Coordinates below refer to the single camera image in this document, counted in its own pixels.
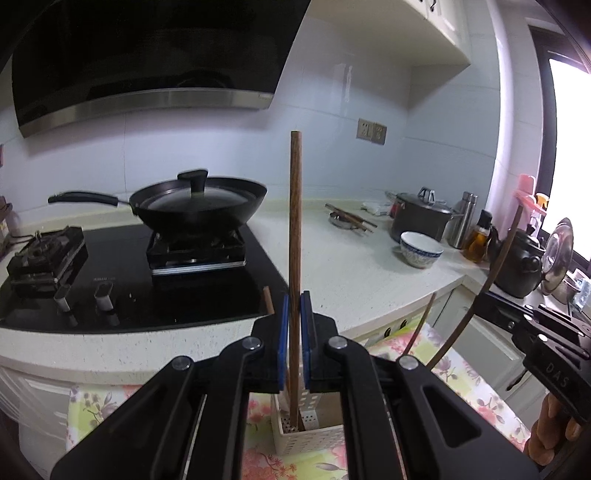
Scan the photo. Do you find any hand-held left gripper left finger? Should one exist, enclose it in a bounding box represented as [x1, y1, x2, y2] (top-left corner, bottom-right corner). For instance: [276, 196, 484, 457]
[50, 293, 291, 480]

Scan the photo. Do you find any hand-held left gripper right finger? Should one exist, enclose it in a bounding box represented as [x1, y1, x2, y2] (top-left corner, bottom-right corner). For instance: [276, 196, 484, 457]
[300, 291, 541, 480]

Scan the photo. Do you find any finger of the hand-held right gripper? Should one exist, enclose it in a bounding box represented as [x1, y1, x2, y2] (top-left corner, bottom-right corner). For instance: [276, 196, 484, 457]
[475, 291, 529, 341]

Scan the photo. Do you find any white perforated utensil basket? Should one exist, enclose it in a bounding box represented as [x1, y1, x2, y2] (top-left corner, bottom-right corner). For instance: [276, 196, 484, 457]
[270, 390, 347, 455]

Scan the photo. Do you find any person's right hand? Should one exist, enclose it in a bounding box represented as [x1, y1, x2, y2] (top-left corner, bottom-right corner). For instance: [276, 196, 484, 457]
[526, 394, 583, 467]

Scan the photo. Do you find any black clay kettle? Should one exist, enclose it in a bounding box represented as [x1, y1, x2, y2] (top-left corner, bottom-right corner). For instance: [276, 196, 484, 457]
[488, 226, 548, 298]

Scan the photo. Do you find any oil bottle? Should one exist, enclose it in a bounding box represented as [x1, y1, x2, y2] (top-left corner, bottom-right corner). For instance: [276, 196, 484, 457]
[463, 210, 494, 264]

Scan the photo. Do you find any floral tablecloth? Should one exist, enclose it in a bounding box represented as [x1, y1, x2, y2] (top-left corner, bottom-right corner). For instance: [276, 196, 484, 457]
[67, 323, 532, 480]

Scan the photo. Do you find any glass pot lid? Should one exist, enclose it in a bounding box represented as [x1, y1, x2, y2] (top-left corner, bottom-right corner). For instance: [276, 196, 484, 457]
[541, 218, 575, 296]

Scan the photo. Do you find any blue and white bowl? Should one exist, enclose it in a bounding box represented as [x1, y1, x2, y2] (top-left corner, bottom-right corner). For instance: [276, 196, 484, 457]
[399, 231, 445, 271]

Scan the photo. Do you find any steel thermos bottle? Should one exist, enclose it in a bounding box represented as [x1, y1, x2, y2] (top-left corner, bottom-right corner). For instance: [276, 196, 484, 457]
[447, 191, 478, 250]

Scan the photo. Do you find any dark stockpot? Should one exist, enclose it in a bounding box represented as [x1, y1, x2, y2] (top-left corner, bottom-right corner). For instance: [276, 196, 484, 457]
[387, 187, 462, 243]

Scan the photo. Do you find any pink bottle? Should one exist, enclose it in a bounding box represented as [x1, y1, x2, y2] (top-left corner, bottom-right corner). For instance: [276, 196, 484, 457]
[517, 174, 548, 217]

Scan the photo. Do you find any black burner grate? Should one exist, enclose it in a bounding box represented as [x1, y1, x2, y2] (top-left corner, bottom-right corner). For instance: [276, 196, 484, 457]
[147, 228, 247, 276]
[7, 226, 89, 298]

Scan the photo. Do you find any small metal dish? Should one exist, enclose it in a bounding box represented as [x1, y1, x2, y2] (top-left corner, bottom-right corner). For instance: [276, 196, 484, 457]
[329, 211, 366, 230]

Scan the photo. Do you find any stockpot lid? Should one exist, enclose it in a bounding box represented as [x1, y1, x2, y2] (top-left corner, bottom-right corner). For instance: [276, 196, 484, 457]
[392, 187, 455, 214]

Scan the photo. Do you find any dark chopstick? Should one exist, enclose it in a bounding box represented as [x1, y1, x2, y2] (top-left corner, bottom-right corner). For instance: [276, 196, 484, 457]
[324, 203, 379, 227]
[330, 210, 376, 233]

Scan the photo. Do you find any black wok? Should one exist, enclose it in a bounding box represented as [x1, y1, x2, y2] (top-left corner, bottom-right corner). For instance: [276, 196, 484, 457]
[47, 178, 269, 232]

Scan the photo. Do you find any black glass cooktop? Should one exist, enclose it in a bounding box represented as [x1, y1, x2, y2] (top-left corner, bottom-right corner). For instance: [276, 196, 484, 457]
[0, 222, 291, 330]

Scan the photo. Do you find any black wok lid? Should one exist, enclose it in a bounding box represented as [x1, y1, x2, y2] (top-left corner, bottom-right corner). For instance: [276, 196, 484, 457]
[137, 169, 254, 214]

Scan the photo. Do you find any cooktop knob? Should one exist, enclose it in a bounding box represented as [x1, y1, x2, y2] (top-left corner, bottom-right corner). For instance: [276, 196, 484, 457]
[54, 285, 78, 326]
[95, 282, 120, 324]

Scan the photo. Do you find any window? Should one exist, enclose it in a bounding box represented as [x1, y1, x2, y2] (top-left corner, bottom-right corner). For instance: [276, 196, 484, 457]
[529, 23, 591, 278]

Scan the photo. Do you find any white base cabinet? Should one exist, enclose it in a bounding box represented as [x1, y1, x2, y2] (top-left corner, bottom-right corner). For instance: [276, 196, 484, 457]
[0, 284, 552, 478]

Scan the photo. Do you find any white upper cabinet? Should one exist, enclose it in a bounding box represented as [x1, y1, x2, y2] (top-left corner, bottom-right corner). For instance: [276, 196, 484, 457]
[402, 0, 472, 70]

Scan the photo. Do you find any black range hood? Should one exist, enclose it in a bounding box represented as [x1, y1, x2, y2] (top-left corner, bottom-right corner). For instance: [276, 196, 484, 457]
[10, 0, 310, 139]

